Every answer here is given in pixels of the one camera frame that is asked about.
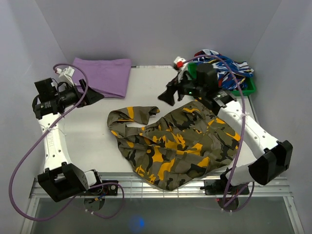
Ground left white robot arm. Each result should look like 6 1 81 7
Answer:
32 78 104 202

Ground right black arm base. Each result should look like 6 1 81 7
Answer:
200 179 244 195

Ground camouflage cargo trousers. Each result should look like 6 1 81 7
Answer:
107 100 240 191

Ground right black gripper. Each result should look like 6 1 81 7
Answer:
157 71 204 107

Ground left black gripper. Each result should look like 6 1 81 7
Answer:
56 79 104 108

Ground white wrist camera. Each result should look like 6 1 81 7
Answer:
57 66 75 85
172 56 186 71

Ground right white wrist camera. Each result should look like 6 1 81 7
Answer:
172 56 186 71

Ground aluminium front rail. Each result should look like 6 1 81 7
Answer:
28 172 293 199

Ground folded purple trousers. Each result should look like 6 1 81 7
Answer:
73 58 132 98

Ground green plastic bin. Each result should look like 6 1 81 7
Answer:
188 62 256 97

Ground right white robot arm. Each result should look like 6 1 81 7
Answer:
158 60 293 194

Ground blue white patterned garment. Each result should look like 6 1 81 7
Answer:
192 49 254 91

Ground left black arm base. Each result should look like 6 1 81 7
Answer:
82 180 118 197

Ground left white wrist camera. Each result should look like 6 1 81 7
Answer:
57 66 75 85

